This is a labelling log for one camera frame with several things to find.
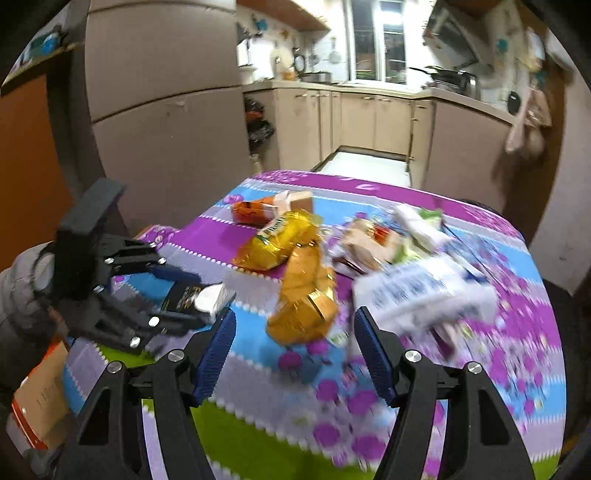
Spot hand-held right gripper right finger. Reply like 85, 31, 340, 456
353, 305, 536, 480

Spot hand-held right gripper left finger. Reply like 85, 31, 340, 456
55, 307, 238, 480

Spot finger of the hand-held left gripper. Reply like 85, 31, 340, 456
99, 233, 201, 287
90, 286, 208, 354

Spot dark blue snack packet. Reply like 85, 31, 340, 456
159, 281, 237, 324

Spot yellow snack bag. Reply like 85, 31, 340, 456
267, 242, 339, 346

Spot orange snack packet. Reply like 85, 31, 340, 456
231, 198, 279, 225

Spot person's left forearm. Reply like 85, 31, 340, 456
0, 244, 61, 384

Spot purple patterned tablecloth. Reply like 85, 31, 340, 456
65, 170, 566, 480

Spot white blue printed packet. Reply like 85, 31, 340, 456
352, 256, 498, 344

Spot brown wooden cabinet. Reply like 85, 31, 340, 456
0, 44, 95, 282

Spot brown sandwich wrapper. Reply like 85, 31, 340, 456
339, 217, 403, 275

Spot cardboard box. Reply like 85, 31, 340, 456
7, 339, 77, 455

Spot golden foil wrapper green label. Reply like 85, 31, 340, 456
232, 210, 320, 271

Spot beige refrigerator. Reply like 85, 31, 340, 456
83, 0, 246, 232

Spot green white packet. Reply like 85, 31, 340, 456
392, 204, 450, 254

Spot beige carton box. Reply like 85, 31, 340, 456
274, 191, 313, 217

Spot black plastic bags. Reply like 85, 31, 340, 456
245, 97, 276, 158

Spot beige kitchen base cabinets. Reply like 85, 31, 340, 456
242, 82, 517, 190

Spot hanging beige cloth bags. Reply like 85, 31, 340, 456
505, 87, 553, 158

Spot metal cooking pot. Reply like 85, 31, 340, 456
456, 71, 482, 99

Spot black frying pan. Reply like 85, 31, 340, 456
409, 65, 459, 80

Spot kitchen window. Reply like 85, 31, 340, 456
350, 0, 411, 85

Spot metal range hood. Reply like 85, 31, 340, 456
424, 4, 482, 71

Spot wooden wall shelf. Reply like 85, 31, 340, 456
237, 0, 332, 32

